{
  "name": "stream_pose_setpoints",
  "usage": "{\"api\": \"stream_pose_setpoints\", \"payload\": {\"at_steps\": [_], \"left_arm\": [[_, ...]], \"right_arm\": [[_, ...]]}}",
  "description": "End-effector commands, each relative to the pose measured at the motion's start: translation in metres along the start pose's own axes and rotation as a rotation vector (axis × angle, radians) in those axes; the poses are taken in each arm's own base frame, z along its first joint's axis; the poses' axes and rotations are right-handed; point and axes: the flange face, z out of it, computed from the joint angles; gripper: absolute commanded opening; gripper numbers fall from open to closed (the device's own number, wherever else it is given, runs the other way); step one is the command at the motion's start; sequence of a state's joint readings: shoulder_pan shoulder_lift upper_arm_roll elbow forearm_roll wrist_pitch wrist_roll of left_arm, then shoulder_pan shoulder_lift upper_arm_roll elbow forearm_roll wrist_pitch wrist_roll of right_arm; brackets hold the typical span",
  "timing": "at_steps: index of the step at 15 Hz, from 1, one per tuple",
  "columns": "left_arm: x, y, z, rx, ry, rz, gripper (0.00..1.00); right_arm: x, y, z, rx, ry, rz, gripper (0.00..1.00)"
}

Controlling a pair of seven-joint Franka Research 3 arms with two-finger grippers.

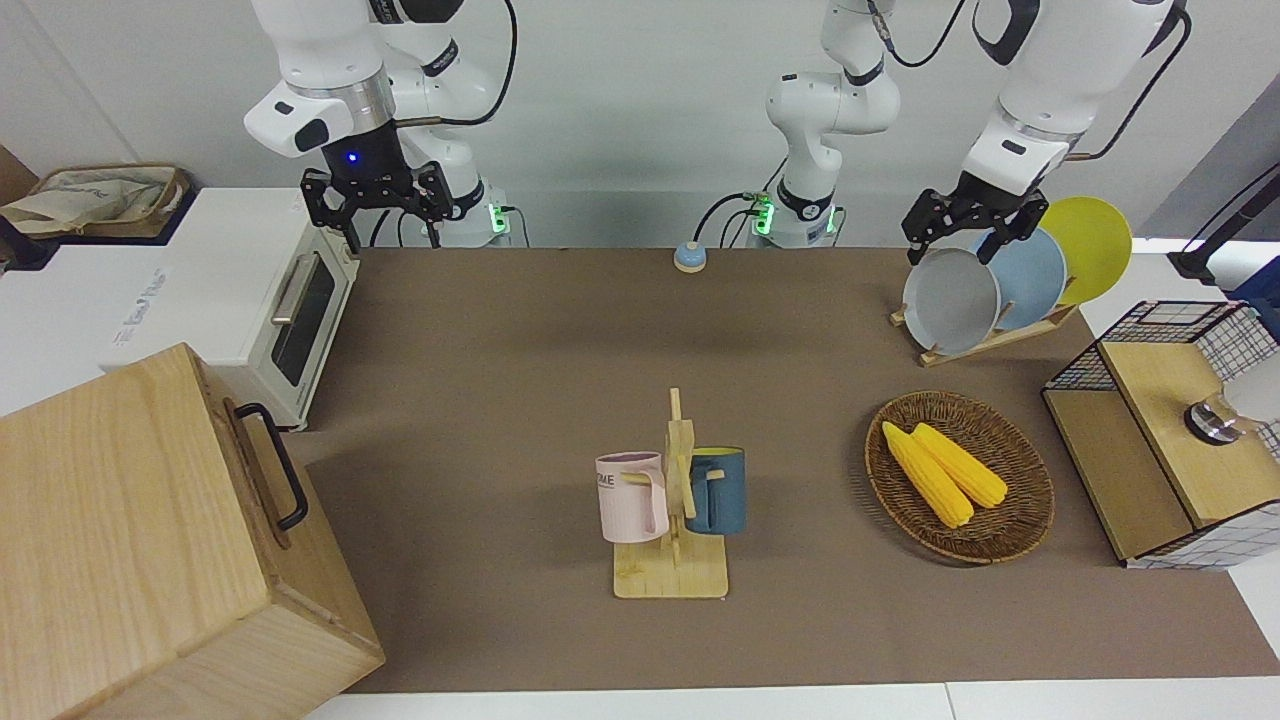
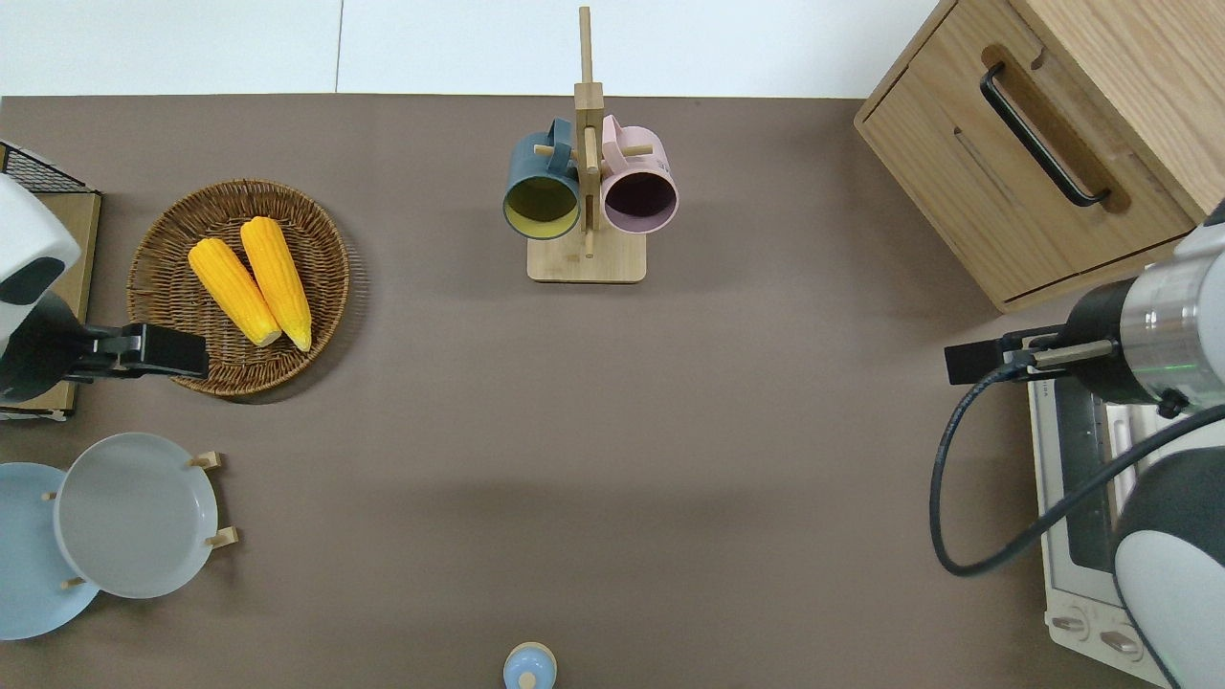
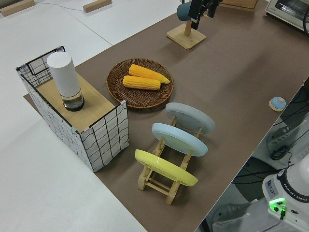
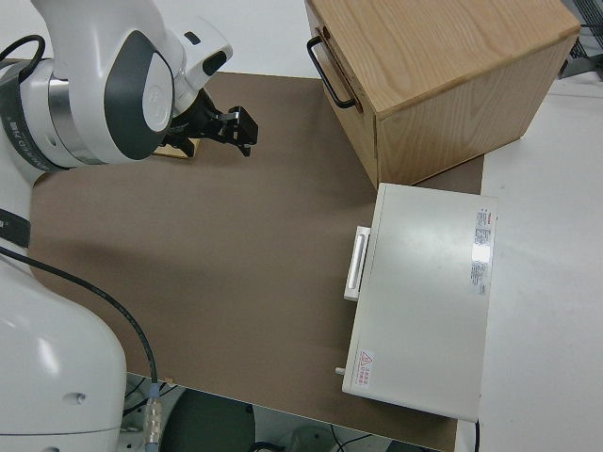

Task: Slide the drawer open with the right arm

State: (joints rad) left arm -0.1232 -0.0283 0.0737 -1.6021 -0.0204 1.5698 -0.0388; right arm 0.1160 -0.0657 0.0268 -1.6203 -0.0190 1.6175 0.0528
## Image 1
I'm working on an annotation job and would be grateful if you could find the wooden plate rack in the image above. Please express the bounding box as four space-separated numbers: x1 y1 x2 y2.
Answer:
889 302 1082 369

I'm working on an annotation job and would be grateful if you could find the grey plate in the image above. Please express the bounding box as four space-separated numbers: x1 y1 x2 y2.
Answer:
902 247 1002 357

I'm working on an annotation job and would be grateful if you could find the beige cloth bag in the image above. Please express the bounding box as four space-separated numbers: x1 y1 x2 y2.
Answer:
0 168 179 238

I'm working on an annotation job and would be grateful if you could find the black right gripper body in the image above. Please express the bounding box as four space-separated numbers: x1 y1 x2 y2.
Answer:
320 112 423 214

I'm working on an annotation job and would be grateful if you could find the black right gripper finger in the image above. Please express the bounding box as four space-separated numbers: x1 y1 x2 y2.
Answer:
414 160 454 249
302 169 362 255

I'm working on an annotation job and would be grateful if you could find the black base cable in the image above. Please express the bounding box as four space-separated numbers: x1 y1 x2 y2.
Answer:
367 205 409 250
694 155 792 250

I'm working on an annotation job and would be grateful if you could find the dark blue mug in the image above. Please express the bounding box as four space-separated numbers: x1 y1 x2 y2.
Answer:
685 446 748 537

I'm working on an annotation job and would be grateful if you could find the wooden mug rack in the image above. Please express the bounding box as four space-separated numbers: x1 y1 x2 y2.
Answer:
612 387 730 601

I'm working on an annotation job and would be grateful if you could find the white cylindrical grinder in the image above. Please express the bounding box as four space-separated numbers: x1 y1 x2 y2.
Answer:
1184 358 1280 447

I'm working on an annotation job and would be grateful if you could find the light wooden cabinet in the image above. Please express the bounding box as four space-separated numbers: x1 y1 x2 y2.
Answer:
0 343 387 720

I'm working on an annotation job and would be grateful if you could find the black right base cable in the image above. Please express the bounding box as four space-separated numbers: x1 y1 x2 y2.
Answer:
367 205 409 250

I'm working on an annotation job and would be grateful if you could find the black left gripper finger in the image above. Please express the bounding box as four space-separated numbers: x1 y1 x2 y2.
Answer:
903 189 952 267
979 199 1049 265

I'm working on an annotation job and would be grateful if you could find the brown wicker basket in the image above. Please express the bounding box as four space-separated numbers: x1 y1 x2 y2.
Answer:
864 390 1057 567

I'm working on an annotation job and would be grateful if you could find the black left arm shoulder cable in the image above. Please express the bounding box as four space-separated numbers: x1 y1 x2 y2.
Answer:
868 0 968 70

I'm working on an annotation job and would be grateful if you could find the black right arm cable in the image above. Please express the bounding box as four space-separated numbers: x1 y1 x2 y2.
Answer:
394 0 520 129

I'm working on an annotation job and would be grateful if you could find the brown table mat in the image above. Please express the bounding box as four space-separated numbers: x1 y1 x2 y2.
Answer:
285 247 1280 695

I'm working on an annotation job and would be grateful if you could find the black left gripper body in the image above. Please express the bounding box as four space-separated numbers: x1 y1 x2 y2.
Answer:
934 171 1047 230

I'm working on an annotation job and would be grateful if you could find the yellow corn cob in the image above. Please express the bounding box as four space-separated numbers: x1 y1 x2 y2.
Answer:
911 422 1010 510
881 420 976 530

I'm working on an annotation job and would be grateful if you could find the light blue plate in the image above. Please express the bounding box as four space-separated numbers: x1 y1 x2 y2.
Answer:
975 227 1070 332

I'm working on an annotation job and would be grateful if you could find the pink mug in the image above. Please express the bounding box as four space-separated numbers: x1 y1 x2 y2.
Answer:
595 451 672 545

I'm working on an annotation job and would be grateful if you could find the wire grid wooden shelf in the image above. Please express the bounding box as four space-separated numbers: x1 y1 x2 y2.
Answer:
1041 299 1280 572

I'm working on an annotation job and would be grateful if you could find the blue object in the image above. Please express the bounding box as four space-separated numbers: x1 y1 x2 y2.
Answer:
1231 257 1280 333

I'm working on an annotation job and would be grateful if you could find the black left base cable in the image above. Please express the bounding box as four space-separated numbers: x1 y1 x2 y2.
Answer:
694 155 792 250

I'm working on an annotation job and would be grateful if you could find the yellow plate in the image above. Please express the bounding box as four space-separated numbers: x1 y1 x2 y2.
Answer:
1037 195 1135 307

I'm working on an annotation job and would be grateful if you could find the wooden drawer with black handle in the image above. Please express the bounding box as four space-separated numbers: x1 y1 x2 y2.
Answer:
185 343 313 553

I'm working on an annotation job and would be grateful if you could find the white toaster oven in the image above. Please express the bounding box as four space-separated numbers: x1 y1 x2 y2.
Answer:
100 187 360 432

